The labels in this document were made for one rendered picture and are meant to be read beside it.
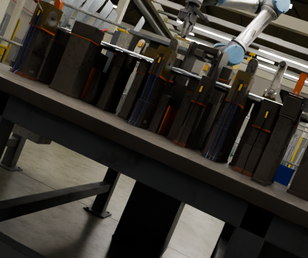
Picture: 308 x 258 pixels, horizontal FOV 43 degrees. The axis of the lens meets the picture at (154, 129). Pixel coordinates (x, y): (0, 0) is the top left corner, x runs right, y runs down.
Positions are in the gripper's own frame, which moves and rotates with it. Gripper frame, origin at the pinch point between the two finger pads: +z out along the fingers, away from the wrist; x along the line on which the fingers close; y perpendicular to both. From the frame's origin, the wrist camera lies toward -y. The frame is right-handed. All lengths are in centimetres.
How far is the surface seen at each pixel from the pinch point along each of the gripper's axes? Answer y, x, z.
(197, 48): -20.3, 15.0, 7.9
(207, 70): -30.8, 16.0, 17.2
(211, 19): 349, -594, -209
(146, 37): 15.7, 11.2, 8.9
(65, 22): 373, -229, -34
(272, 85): -61, 9, 14
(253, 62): -62, 42, 14
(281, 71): -62, 7, 6
